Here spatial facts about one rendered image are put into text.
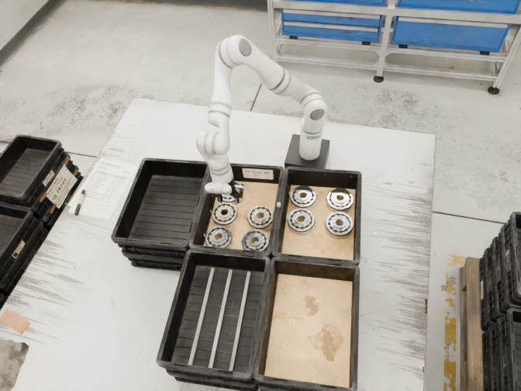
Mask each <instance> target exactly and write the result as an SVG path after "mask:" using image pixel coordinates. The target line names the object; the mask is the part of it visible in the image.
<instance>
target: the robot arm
mask: <svg viewBox="0 0 521 391"><path fill-rule="evenodd" d="M241 64H244V65H246V66H248V67H250V68H252V69H253V70H255V71H256V72H257V73H258V75H259V78H260V81H261V83H262V85H263V86H264V87H265V88H266V89H268V90H270V91H271V92H273V93H274V94H276V95H279V96H291V97H292V98H294V99H295V100H296V101H297V102H298V103H299V104H300V105H301V107H302V110H303V112H304V115H305V116H304V117H303V118H302V121H301V132H300V144H299V154H300V156H301V157H302V158H303V159H305V160H308V161H311V160H315V159H316V158H317V157H318V156H319V152H320V147H321V141H322V135H323V127H324V125H325V123H326V117H327V111H328V109H327V105H326V103H325V100H324V98H323V96H322V94H321V93H320V92H319V91H317V90H316V89H314V88H312V87H310V86H308V85H306V84H305V83H303V82H301V81H300V80H299V79H297V78H296V77H295V76H294V75H293V74H291V73H290V72H289V71H287V70H286V69H284V68H283V67H282V66H280V65H279V64H277V63H276V62H274V61H273V60H272V59H270V58H269V57H268V56H267V55H265V54H264V53H263V52H262V51H261V50H259V49H258V48H257V47H256V46H255V45H254V44H253V43H252V42H251V41H250V40H248V39H247V38H246V37H245V36H242V35H234V36H231V37H228V38H226V39H224V40H222V41H220V42H219V43H218V45H217V47H216V54H215V68H214V82H213V90H212V99H211V102H210V107H209V113H208V117H207V120H208V123H209V124H211V125H213V126H216V127H218V128H220V131H219V132H212V131H202V132H200V133H199V134H198V136H197V137H196V147H197V149H198V152H199V153H200V154H201V155H202V157H203V158H204V159H205V161H206V162H207V163H208V166H209V170H210V175H211V178H212V182H208V183H207V185H205V191H206V192H208V193H209V194H210V195H211V196H216V198H217V199H218V201H219V202H220V203H222V202H223V197H222V194H230V195H231V196H232V197H233V198H234V200H235V203H236V205H238V203H239V202H240V199H242V198H243V190H244V184H241V185H237V184H236V183H235V181H234V177H233V171H232V168H231V166H230V164H229V158H228V155H227V154H226V153H227V152H228V151H229V148H230V139H229V119H230V115H231V111H232V107H233V96H232V92H231V89H230V86H229V78H230V75H231V72H232V69H233V68H234V67H236V66H239V65H241ZM236 189H238V190H239V192H240V193H238V191H237V190H236Z"/></svg>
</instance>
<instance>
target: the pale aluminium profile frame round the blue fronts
mask: <svg viewBox="0 0 521 391"><path fill-rule="evenodd" d="M398 2H399V0H386V2H385V3H386V5H387V6H380V5H356V4H344V3H332V2H307V1H293V0H267V8H268V18H269V29H270V39H271V58H272V60H273V61H274V62H276V63H277V64H278V61H287V62H296V63H304V64H320V65H329V66H337V67H352V68H361V69H370V70H378V71H377V75H376V76H374V78H373V80H374V81H375V82H377V83H381V82H383V81H384V78H383V77H382V72H383V71H394V72H402V73H410V74H426V75H435V76H444V77H452V78H467V79H476V80H484V81H493V86H492V87H489V88H488V92H489V93H490V94H493V95H497V94H498V93H499V91H500V90H499V89H498V88H499V86H500V85H501V83H502V79H503V78H504V76H505V73H506V72H507V70H508V67H509V65H510V63H511V61H512V59H513V57H514V54H515V52H516V50H517V48H518V46H519V44H520V41H521V15H518V14H505V13H493V12H469V11H455V10H442V9H418V8H406V7H394V6H395V5H396V4H398ZM274 8H283V9H307V10H319V11H332V12H353V13H364V14H376V15H383V20H385V27H382V28H381V32H384V34H383V39H382V43H371V42H363V41H362V42H354V41H344V40H325V39H316V38H305V37H297V36H286V35H282V31H281V34H280V36H279V35H278V34H279V33H280V30H281V13H280V16H279V17H278V19H275V12H274ZM395 16H411V17H423V18H434V19H457V20H470V21H482V22H504V23H516V24H519V27H518V29H517V31H516V34H515V36H510V29H509V31H508V33H507V36H506V38H505V41H504V43H503V52H504V53H503V54H502V49H501V50H500V51H499V53H497V52H494V53H490V52H488V51H480V52H477V51H468V50H449V49H440V48H430V47H411V46H408V45H401V44H399V45H391V44H388V37H389V33H390V32H391V33H392V31H393V28H391V24H392V21H395ZM275 23H276V25H275ZM511 41H512V42H511ZM283 43H289V44H298V45H307V46H317V47H335V48H343V49H353V50H371V51H375V52H376V53H377V54H378V55H379V56H380V57H379V58H378V60H376V61H374V62H367V61H350V60H341V59H333V58H324V57H307V56H299V55H290V54H282V53H281V52H280V51H281V47H282V45H283ZM391 53H399V54H416V55H426V56H435V57H452V58H462V59H472V60H480V61H494V62H495V73H486V72H477V71H461V70H452V69H443V68H434V67H418V66H409V65H401V64H390V63H388V62H387V61H386V59H385V57H386V56H387V55H388V54H391Z"/></svg>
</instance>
